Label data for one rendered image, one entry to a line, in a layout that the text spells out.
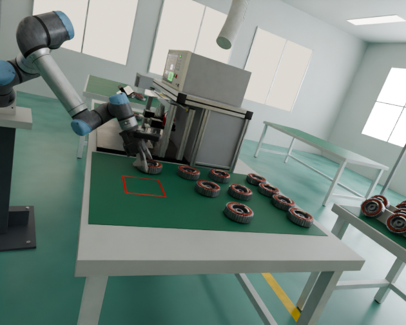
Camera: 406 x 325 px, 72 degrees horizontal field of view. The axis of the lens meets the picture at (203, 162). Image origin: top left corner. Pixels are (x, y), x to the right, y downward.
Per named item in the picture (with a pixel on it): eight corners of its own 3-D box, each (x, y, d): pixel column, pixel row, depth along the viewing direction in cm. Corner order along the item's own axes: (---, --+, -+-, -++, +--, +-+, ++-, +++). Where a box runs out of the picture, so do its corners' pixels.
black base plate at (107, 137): (96, 151, 134) (96, 146, 133) (96, 120, 189) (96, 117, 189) (186, 164, 153) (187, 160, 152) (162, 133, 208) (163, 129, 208)
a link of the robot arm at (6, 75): (-23, 78, 135) (-23, 62, 125) (4, 69, 144) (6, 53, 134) (-5, 98, 137) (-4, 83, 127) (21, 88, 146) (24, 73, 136)
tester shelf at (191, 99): (176, 101, 136) (178, 92, 134) (152, 84, 195) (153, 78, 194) (251, 120, 154) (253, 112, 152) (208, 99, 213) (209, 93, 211)
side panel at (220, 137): (189, 166, 151) (205, 109, 142) (187, 164, 154) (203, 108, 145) (233, 173, 163) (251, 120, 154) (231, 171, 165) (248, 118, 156)
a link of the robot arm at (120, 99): (117, 94, 125) (128, 89, 119) (126, 117, 128) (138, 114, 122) (103, 98, 119) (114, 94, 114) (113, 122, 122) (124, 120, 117)
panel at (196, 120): (187, 161, 151) (202, 108, 143) (162, 129, 209) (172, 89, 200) (189, 162, 152) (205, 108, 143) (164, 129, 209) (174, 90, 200)
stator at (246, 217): (228, 222, 103) (231, 213, 101) (220, 207, 113) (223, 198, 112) (254, 226, 106) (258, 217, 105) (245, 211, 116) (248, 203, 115)
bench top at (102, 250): (73, 277, 66) (77, 260, 64) (91, 104, 257) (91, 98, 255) (360, 271, 107) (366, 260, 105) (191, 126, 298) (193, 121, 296)
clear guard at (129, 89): (119, 100, 131) (122, 88, 129) (116, 93, 152) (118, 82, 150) (183, 115, 144) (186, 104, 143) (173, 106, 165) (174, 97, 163)
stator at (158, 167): (134, 170, 123) (136, 162, 122) (139, 162, 134) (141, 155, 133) (159, 177, 125) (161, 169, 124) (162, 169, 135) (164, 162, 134)
